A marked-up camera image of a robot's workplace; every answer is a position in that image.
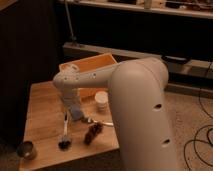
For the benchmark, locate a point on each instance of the blue sponge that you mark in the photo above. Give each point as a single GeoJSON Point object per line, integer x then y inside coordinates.
{"type": "Point", "coordinates": [76, 113]}

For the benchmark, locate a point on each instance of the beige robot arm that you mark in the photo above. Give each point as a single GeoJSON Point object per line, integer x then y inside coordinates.
{"type": "Point", "coordinates": [136, 101]}

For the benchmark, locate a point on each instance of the wooden table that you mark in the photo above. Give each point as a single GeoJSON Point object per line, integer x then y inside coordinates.
{"type": "Point", "coordinates": [44, 127]}

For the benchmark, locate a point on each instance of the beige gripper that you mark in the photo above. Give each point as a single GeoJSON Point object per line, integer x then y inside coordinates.
{"type": "Point", "coordinates": [71, 98]}

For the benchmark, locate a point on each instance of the brown dried grape bunch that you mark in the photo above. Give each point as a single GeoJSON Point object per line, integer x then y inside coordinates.
{"type": "Point", "coordinates": [92, 133]}

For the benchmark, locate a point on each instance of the metal spoon utensil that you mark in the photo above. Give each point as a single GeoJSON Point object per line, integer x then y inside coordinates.
{"type": "Point", "coordinates": [90, 120]}

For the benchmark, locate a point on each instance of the metal pole stand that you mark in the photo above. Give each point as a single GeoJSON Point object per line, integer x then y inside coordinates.
{"type": "Point", "coordinates": [72, 36]}

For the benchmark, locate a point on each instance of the white plastic cup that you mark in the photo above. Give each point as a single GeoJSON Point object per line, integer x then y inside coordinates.
{"type": "Point", "coordinates": [101, 99]}

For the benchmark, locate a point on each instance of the orange wooden tray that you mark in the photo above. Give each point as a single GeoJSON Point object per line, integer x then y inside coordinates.
{"type": "Point", "coordinates": [87, 64]}

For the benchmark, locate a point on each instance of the silver metal can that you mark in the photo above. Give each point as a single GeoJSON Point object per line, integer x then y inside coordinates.
{"type": "Point", "coordinates": [27, 150]}

